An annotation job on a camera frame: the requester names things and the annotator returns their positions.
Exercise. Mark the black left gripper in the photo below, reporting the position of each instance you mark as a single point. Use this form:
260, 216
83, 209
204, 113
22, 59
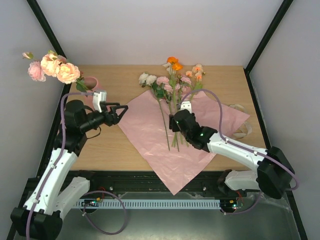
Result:
109, 121

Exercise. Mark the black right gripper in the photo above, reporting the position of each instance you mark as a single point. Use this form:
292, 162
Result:
171, 122

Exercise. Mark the artificial flower bunch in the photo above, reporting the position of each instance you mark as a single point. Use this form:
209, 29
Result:
172, 87

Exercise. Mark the pink cylindrical vase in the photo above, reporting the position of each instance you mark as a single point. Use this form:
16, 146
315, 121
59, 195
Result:
92, 84

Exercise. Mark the pink wrapping paper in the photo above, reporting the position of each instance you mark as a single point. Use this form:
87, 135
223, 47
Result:
148, 144

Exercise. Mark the cream ribbon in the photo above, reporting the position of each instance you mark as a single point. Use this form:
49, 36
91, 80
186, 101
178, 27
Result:
246, 128

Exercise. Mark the peach rose stem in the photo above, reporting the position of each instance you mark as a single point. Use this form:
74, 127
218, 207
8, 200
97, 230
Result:
57, 66

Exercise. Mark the pink rose stem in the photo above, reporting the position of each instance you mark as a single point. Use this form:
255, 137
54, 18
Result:
35, 70

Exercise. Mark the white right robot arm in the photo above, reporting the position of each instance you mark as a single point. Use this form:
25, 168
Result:
268, 169

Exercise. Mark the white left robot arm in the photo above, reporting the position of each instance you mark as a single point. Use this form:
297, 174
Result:
42, 215

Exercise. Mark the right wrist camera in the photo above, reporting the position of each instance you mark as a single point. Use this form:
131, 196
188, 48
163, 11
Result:
186, 105

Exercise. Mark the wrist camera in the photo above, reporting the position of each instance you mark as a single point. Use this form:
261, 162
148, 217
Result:
97, 98
186, 105

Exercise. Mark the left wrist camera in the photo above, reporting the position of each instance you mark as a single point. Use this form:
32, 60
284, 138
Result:
97, 98

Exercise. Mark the white slotted cable duct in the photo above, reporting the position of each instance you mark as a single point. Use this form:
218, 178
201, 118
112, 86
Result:
151, 204

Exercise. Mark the left black frame post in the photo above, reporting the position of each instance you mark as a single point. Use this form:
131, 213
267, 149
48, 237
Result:
42, 20

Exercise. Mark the black frame post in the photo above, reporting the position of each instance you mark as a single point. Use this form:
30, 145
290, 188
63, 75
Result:
278, 17
42, 20

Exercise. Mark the right black frame post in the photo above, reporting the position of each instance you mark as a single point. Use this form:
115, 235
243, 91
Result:
278, 17

